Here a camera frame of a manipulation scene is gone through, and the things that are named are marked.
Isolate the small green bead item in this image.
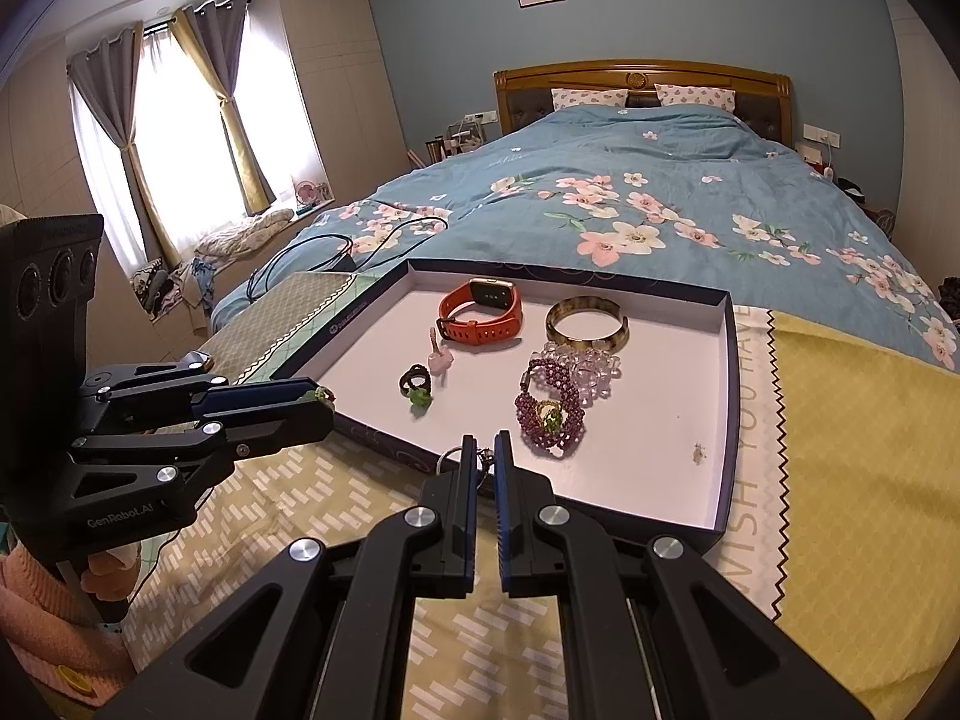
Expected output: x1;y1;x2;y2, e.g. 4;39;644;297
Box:
306;385;335;408

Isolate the silver ring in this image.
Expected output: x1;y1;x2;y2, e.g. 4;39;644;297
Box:
434;443;498;478

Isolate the purple bead bracelet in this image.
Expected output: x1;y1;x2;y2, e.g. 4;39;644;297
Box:
512;356;591;460

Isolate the black green ring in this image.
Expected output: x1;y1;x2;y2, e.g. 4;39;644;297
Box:
397;361;438;413

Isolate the clear pink bead bracelet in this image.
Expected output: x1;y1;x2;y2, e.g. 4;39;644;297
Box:
532;340;625;403

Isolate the pink hair clip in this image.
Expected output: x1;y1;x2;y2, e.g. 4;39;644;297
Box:
427;327;454;377

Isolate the tortoiseshell bangle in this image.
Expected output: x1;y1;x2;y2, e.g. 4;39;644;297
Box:
545;294;631;355

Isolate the orange smart watch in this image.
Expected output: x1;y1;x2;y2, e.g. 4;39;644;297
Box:
436;278;523;346

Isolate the pink sleeve forearm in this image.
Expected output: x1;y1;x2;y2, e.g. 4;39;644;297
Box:
0;543;135;707

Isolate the left hand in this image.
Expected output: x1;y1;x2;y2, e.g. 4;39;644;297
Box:
80;543;142;601

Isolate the dark blue shallow box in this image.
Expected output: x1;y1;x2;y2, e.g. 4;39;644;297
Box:
274;259;740;551

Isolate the left grey yellow curtain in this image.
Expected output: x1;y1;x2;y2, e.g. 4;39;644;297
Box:
67;23;181;277

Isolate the grey yellow curtain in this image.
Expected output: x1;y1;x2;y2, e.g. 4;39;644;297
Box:
171;0;275;216
67;23;181;277

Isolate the right grey yellow curtain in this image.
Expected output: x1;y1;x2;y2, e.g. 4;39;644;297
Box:
171;0;275;216

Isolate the blue floral duvet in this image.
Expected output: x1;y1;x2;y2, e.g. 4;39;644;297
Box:
212;106;958;369

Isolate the left floral pillow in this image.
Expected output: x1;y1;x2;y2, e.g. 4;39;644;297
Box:
550;88;630;110

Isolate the floral pillow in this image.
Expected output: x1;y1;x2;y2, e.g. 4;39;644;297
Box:
550;88;630;110
654;83;736;112

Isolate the right floral pillow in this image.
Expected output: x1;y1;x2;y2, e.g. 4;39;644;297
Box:
654;83;736;112

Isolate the wooden bed headboard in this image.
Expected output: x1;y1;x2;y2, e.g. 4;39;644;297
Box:
493;59;794;148

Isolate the black charging cable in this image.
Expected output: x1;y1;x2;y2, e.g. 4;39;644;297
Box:
244;214;452;302

